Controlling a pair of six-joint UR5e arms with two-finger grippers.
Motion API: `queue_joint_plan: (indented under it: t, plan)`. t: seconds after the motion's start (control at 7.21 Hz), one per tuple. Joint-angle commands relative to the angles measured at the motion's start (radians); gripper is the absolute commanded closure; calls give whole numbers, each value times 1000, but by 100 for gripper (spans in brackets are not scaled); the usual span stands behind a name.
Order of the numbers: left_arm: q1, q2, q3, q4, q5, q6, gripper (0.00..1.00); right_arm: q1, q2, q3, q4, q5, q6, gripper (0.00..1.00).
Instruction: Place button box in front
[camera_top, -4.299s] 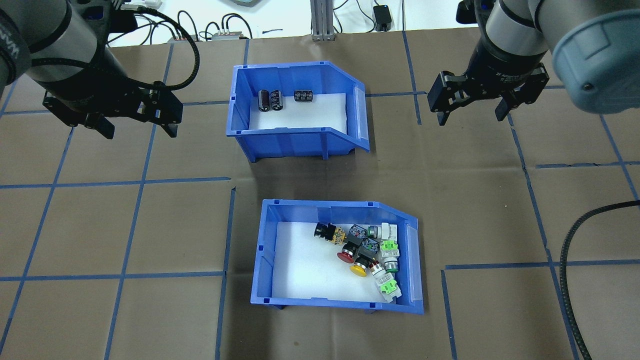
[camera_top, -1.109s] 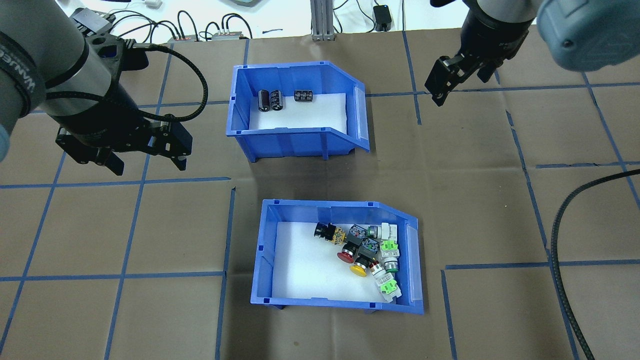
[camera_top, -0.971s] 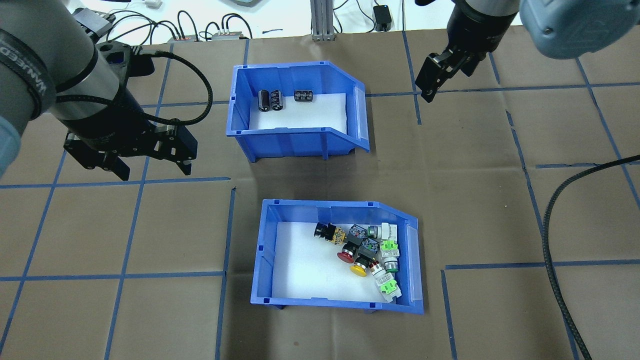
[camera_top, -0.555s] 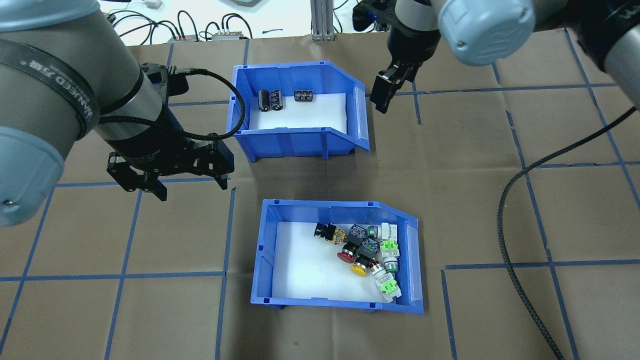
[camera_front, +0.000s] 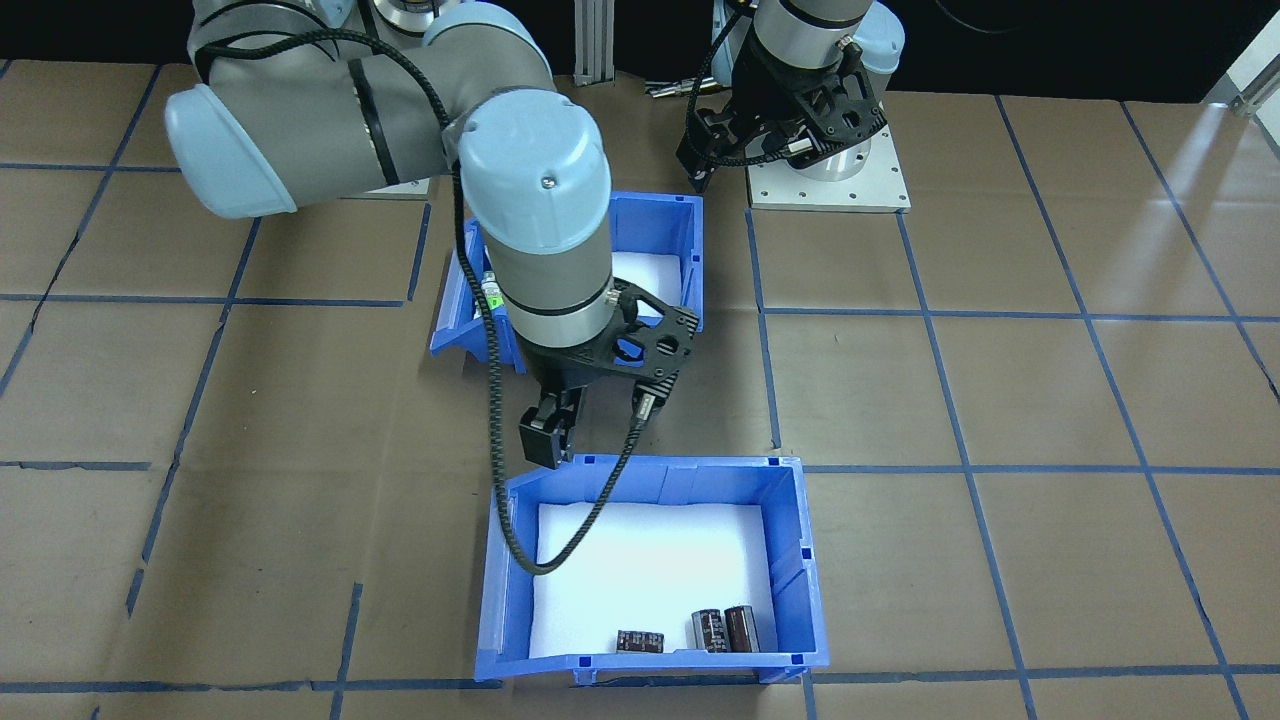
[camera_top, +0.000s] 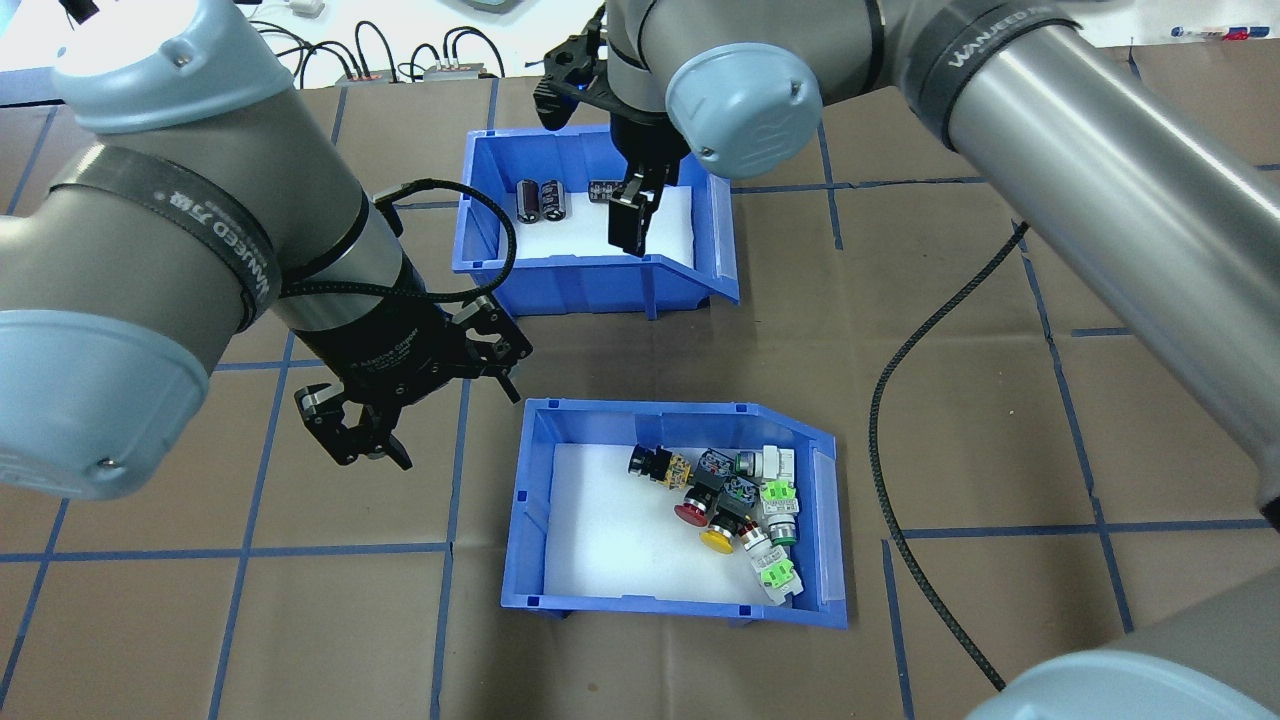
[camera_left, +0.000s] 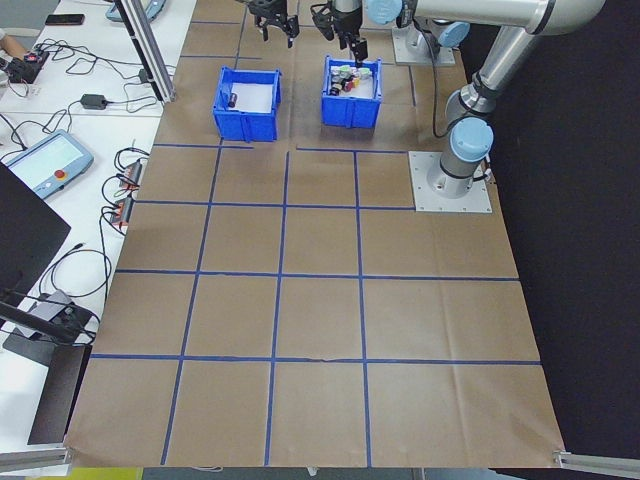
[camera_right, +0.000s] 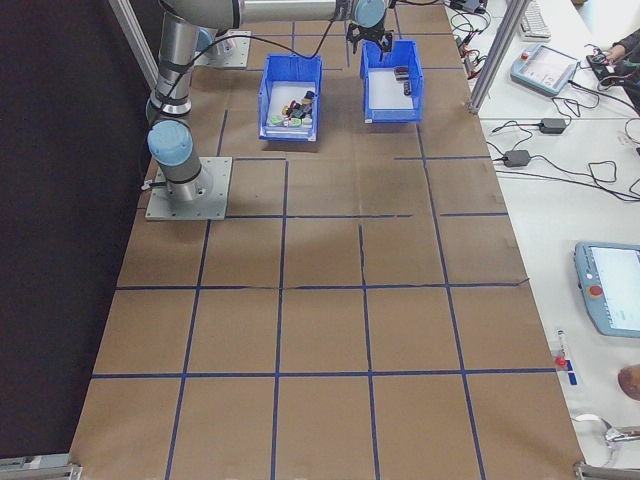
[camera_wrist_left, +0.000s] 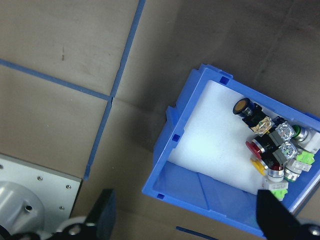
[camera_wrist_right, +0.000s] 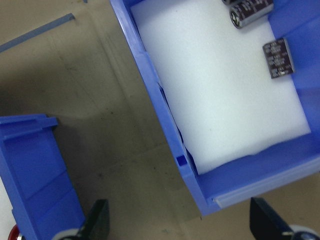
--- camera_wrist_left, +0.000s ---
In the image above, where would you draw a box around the green metal button white block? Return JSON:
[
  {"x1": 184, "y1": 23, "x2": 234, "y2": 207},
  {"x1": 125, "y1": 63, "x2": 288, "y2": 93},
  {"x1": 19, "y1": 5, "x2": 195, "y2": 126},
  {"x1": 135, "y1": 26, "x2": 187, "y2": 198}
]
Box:
[{"x1": 291, "y1": 124, "x2": 320, "y2": 154}]

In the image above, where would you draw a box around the blue bin with push buttons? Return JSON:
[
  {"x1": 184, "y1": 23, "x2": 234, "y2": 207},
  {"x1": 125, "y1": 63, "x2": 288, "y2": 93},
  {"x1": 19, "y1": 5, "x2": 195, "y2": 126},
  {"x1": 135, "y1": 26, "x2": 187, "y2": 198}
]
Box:
[{"x1": 141, "y1": 63, "x2": 320, "y2": 238}]

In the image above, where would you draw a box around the red pilot lamp green block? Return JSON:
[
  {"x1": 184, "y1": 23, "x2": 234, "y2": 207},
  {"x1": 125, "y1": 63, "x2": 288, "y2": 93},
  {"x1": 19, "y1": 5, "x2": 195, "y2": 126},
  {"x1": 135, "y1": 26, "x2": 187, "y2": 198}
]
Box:
[{"x1": 261, "y1": 161, "x2": 290, "y2": 202}]

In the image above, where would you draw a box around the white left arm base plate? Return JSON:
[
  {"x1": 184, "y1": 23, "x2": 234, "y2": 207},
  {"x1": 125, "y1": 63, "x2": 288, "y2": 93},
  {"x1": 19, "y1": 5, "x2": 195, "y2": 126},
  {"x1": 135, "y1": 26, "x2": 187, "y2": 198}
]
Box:
[{"x1": 0, "y1": 152, "x2": 83, "y2": 237}]

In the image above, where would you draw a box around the yellow mushroom push button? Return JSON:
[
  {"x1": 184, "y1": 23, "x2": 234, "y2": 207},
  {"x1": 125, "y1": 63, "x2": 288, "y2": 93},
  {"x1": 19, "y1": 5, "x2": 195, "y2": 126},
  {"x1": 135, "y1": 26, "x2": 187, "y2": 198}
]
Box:
[{"x1": 249, "y1": 141, "x2": 299, "y2": 176}]

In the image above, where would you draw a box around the amber flat push button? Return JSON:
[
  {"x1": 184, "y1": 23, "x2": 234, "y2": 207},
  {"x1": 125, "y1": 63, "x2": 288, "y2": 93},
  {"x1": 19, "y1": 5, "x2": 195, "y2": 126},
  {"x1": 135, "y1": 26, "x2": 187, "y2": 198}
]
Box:
[{"x1": 232, "y1": 97, "x2": 273, "y2": 138}]

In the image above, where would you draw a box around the red mushroom push button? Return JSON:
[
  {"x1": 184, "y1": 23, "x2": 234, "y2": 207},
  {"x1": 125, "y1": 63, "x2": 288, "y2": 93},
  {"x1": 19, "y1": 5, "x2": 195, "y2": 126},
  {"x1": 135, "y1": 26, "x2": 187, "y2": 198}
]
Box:
[{"x1": 245, "y1": 121, "x2": 296, "y2": 161}]

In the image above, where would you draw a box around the white foam pad under buttons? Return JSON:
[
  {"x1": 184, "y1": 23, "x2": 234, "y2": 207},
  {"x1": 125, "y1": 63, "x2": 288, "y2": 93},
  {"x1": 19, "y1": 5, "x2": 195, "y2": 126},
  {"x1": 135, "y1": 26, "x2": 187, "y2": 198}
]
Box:
[{"x1": 167, "y1": 79, "x2": 313, "y2": 196}]

